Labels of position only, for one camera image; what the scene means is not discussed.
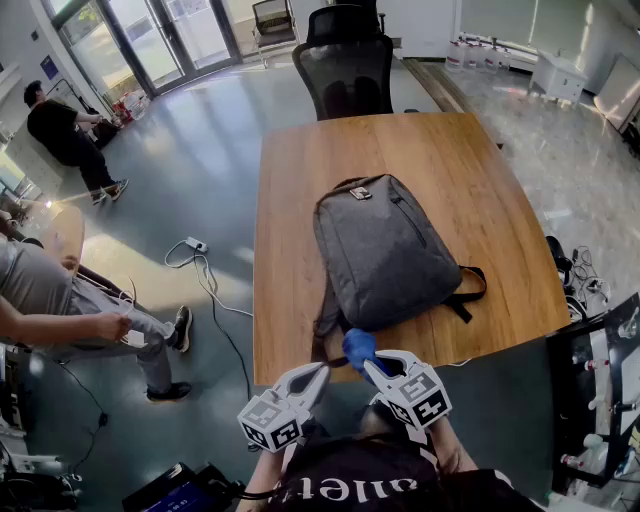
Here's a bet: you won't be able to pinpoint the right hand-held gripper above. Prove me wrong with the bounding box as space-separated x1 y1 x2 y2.
363 350 454 444

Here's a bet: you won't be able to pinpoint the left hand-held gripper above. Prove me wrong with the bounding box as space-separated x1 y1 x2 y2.
237 362 332 454

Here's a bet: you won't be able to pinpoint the black screen device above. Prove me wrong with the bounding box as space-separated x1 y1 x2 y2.
122 462 246 512

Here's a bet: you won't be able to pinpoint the round wooden table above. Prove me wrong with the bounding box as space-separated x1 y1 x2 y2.
42 204 86 274

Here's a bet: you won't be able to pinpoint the person's black printed shirt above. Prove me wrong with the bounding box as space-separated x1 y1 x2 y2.
272 434 546 512

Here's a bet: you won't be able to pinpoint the glass entrance doors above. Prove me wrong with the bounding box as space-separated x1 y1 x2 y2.
49 0 241 99

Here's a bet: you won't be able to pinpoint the white power strip with cable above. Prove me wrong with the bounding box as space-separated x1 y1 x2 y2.
164 239 254 319

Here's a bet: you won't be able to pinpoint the row of clear bottles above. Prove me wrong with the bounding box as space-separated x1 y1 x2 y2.
444 32 514 75

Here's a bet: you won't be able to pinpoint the red white containers pile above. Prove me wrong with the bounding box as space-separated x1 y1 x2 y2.
112 89 151 124

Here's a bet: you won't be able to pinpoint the person's right forearm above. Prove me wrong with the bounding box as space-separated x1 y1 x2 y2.
428 414 480 475

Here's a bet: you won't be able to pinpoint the blue cloth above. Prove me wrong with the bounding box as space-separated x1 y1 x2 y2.
342 328 391 386

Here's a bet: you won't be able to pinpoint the long wooden bench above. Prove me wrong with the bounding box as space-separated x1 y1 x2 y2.
402 57 506 151

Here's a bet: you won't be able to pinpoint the black mesh office chair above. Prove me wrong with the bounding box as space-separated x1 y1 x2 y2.
291 4 396 121

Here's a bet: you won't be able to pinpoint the white cabinet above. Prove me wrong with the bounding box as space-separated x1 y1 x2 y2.
528 49 590 107

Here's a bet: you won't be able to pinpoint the tangled cables pile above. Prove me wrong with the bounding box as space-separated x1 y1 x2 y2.
544 234 614 321

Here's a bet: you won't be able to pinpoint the white leaning panel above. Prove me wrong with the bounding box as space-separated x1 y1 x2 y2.
593 52 640 134

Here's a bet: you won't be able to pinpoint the grey backpack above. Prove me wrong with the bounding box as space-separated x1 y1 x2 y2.
310 173 487 370

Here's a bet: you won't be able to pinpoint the black floor cable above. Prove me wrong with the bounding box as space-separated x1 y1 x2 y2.
58 359 110 476

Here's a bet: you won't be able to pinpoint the grey metal locker cabinet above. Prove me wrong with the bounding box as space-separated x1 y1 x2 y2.
4 119 66 199

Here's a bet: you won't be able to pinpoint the person's left forearm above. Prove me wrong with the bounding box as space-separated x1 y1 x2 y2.
243 439 297 512

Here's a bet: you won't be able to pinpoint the black equipment rack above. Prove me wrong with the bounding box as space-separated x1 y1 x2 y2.
544 292 640 489

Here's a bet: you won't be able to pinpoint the black power cable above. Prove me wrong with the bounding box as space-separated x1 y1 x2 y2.
198 254 252 401

